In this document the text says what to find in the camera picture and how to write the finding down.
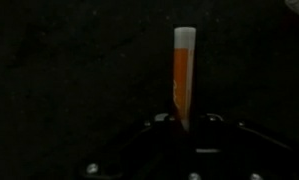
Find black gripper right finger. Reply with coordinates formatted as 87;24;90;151
190;49;208;134

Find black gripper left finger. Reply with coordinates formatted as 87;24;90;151
160;76;177;133

